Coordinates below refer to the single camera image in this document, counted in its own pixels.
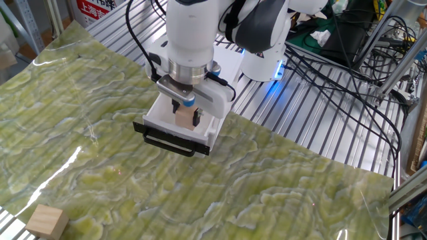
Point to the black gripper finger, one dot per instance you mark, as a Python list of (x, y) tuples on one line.
[(197, 118), (175, 106)]

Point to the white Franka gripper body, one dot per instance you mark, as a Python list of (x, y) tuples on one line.
[(217, 100)]

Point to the small wooden block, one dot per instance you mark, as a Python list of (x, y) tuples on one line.
[(185, 118)]

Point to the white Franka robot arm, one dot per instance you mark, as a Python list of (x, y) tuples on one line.
[(190, 33)]

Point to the green marble pattern mat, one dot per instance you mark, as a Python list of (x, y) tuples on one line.
[(233, 186)]

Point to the green cloth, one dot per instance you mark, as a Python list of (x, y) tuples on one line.
[(300, 40)]

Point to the crumpled white tissue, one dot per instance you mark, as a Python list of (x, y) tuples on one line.
[(320, 37)]

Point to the red and white sign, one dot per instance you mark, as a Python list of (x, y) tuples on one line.
[(90, 8)]

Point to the black controller box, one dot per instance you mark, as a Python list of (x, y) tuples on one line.
[(347, 36)]

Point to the pale metal pole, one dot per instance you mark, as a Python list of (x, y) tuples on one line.
[(55, 16)]

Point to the grey perforated shelf upright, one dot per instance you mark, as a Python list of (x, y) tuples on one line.
[(28, 23)]

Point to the large wooden cube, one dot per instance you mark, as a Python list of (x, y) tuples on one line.
[(46, 221)]

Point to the white plastic bag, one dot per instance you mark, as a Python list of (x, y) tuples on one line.
[(6, 40)]

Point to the yellow packet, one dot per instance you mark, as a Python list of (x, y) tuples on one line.
[(380, 8)]

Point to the brown wicker panel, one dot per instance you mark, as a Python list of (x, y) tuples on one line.
[(421, 140)]

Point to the blue plastic item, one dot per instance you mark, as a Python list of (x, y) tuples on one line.
[(415, 213)]

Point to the silver camera with blue ends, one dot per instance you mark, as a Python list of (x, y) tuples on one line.
[(173, 88)]

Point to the slanted aluminium frame post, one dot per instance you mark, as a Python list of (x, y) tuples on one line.
[(403, 65), (377, 31)]

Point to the aluminium frame rail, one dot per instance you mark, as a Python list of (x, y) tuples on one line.
[(407, 190)]

